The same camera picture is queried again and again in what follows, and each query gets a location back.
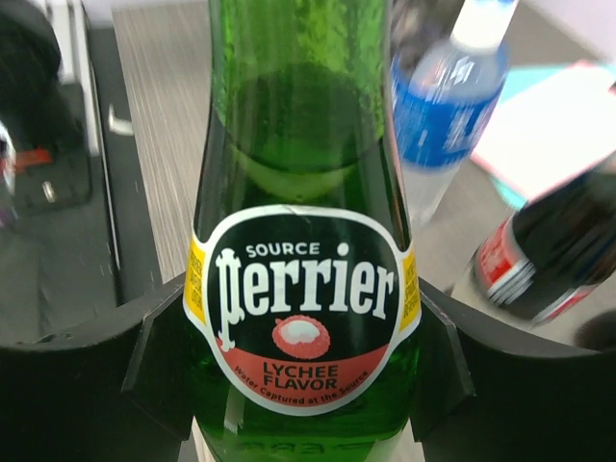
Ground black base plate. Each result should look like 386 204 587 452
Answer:
1 80 92 222

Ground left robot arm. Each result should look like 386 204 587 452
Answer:
1 1 61 150

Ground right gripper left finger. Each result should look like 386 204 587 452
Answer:
1 275 193 461

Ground pink clipboard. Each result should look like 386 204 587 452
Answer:
472 62 615 200

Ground Pocari Sweat plastic bottle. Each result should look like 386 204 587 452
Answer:
391 1 517 227

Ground teal clipboard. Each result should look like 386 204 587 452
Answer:
490 64 570 210

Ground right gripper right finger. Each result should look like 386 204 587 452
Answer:
410 281 615 461

